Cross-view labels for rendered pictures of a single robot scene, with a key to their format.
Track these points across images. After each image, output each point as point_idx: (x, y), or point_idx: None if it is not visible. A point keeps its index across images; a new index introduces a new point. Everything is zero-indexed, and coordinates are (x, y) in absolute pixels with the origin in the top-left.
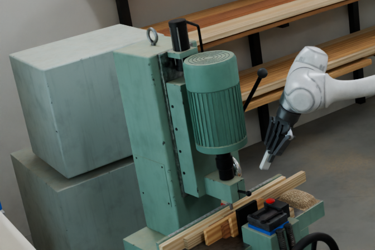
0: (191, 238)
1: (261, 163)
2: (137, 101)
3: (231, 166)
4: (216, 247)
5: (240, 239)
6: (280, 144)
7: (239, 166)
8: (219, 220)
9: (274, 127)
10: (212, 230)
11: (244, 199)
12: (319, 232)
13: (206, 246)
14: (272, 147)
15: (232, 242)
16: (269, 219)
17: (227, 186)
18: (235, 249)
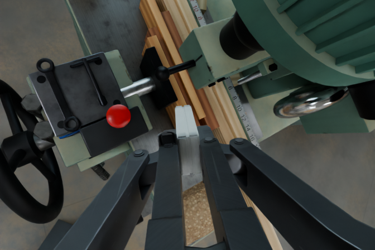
0: None
1: (184, 112)
2: None
3: (240, 34)
4: (125, 15)
5: (127, 60)
6: (107, 204)
7: (299, 113)
8: (166, 27)
9: (255, 236)
10: (148, 9)
11: (224, 105)
12: (5, 193)
13: (139, 4)
14: (171, 159)
15: (126, 44)
16: (50, 86)
17: (197, 27)
18: (99, 38)
